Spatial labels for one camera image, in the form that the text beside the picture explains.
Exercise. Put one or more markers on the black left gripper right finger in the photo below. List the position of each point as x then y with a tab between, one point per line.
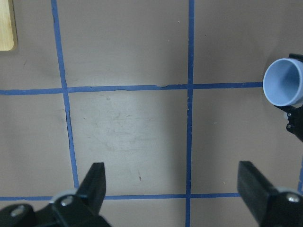
270	206

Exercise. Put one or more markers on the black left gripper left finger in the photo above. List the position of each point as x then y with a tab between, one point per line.
80	209

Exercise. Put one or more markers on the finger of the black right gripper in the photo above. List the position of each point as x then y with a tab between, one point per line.
295	58
295	120

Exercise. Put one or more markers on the light blue plastic cup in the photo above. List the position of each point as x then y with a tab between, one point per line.
283	82

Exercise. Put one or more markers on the wooden cup rack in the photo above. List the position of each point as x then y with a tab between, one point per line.
8	32

